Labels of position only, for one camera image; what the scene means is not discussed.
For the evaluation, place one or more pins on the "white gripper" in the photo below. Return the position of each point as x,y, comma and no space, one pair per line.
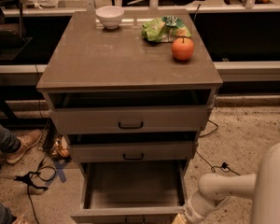
192,211

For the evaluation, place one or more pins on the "grey bottom drawer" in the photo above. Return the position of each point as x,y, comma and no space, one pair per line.
132,192

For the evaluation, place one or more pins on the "grey drawer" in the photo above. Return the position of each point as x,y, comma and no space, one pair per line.
102,147
130,111
132,192

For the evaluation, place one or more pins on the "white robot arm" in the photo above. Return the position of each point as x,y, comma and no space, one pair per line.
215,191

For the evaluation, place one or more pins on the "grey middle drawer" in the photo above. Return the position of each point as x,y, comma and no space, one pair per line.
102,147

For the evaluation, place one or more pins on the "grey drawer cabinet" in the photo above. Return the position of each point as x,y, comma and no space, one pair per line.
91,58

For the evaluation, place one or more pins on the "grey top drawer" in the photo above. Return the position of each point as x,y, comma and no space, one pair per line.
130,111

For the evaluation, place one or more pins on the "tan shoe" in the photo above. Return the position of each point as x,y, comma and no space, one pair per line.
26,143

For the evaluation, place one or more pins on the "red apple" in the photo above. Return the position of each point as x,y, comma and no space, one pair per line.
182,48

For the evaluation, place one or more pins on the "green chip bag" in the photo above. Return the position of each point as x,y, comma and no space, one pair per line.
164,29

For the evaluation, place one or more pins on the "blue jeans leg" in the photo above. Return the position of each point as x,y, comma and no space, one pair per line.
9,143

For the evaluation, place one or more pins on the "white bowl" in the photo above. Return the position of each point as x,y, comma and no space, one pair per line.
110,16

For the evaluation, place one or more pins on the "black chair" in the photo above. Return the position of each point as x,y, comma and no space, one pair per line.
13,37

